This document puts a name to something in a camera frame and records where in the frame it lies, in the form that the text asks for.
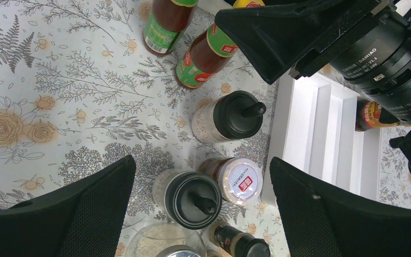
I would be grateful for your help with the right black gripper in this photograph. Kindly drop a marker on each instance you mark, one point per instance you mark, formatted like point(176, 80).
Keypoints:
point(367, 42)

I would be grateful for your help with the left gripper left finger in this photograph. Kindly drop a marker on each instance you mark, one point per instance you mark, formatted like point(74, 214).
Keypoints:
point(83, 218)

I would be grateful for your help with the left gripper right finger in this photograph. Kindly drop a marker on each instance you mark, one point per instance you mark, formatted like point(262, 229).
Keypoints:
point(320, 219)

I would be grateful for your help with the yellow cap sauce bottle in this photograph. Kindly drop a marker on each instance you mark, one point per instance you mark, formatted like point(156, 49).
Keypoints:
point(208, 54)
point(166, 24)

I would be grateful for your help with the white divided organizer tray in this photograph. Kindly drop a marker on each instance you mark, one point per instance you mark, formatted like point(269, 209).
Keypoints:
point(313, 129)

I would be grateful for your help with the red lid chili sauce jar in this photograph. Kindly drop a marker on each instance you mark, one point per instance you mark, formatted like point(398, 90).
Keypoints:
point(370, 115)

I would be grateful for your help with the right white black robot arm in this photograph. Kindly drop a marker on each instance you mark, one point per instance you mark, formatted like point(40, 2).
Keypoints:
point(367, 42)

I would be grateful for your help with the glass jar with metal lid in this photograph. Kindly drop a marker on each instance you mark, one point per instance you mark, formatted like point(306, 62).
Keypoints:
point(166, 240)

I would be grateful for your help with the small black pepper bottle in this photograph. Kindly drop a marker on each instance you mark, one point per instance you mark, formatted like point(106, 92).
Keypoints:
point(237, 243)

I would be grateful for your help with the black spout lid shaker jar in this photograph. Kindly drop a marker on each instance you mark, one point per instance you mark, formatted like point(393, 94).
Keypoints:
point(236, 116)

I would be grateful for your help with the floral patterned table mat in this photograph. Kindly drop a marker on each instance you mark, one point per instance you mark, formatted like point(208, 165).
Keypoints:
point(78, 90)

